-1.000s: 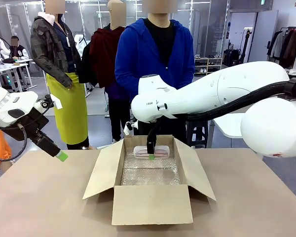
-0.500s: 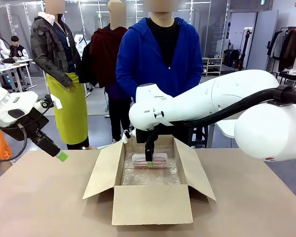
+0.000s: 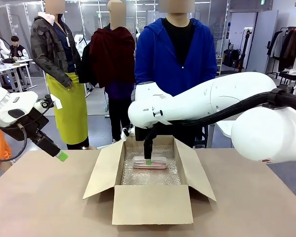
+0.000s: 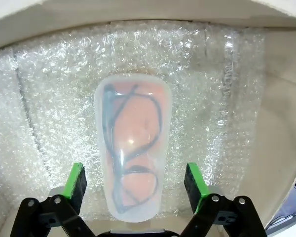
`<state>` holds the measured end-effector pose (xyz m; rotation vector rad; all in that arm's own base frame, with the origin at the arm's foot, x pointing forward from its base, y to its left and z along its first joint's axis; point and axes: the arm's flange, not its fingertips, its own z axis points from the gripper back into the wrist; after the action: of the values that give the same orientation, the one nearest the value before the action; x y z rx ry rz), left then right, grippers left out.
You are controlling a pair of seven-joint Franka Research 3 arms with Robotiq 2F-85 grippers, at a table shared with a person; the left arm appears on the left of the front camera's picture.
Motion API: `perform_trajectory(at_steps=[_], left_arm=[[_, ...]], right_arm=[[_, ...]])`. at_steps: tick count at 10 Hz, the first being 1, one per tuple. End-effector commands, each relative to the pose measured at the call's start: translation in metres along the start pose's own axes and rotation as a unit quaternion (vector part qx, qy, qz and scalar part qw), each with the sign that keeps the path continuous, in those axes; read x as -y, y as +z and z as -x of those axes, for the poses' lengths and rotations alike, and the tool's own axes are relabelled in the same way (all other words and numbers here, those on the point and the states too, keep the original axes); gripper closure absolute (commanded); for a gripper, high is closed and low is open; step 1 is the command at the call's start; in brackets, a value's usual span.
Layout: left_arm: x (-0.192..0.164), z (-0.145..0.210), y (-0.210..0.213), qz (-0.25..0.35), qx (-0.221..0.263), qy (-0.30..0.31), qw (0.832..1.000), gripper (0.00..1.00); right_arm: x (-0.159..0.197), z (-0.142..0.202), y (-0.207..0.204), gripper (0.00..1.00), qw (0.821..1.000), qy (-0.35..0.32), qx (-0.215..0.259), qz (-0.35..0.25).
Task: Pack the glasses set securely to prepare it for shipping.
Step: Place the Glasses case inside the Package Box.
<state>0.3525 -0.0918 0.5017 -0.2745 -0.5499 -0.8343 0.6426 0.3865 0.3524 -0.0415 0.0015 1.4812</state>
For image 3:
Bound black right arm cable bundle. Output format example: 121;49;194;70
143;88;296;149

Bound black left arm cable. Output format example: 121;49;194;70
0;122;28;162

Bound black suitcases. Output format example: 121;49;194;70
223;48;243;69

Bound mannequin with maroon shawl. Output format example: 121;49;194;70
88;0;137;144

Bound clothes rack with coats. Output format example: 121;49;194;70
266;26;296;79

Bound mannequin with yellow apron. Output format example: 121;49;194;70
30;0;89;151

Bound black chair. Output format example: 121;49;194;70
276;71;296;87

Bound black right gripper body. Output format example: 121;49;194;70
134;126;152;143

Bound white background desk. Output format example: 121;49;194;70
0;58;37;92

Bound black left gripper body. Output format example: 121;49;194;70
4;106;50;143

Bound bubble wrap sheet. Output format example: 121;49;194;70
120;145;182;186

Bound black tripod stand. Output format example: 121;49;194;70
236;28;253;74

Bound orange fabric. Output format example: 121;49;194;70
0;128;13;167

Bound yellow apron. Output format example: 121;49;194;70
46;72;89;146

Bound person in varsity jacket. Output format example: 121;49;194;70
9;36;30;60

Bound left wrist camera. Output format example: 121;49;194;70
38;93;64;114

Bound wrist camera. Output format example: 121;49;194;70
38;93;64;114
120;125;136;140

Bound cardboard box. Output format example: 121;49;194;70
82;134;217;226

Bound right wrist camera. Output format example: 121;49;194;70
120;125;136;140

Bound pink glasses case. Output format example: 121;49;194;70
132;156;168;170

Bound person in blue hoodie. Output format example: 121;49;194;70
134;0;218;149

